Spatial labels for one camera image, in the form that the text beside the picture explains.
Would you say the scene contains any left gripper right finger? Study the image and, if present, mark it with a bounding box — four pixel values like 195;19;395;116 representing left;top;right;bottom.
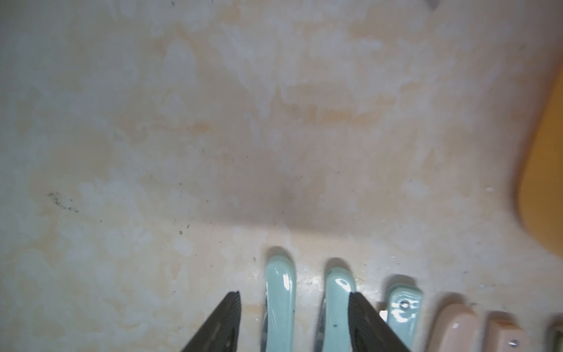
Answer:
347;292;410;352

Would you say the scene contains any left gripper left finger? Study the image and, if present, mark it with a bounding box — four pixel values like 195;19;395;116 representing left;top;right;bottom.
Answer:
181;291;242;352

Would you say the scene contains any light blue folding knife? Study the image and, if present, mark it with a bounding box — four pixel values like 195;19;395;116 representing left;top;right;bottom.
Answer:
379;284;424;349

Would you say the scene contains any pale mint folding knife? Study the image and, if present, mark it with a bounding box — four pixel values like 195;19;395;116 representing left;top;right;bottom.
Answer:
261;254;296;352

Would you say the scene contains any pink folding knife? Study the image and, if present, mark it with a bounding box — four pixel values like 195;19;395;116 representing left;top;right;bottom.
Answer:
482;320;529;352
427;303;479;352

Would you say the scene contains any olive green folding knife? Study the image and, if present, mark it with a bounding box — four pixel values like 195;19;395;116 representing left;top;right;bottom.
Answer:
546;323;563;352

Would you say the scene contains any yellow plastic storage box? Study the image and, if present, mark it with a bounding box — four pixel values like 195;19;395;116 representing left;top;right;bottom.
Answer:
518;73;562;257

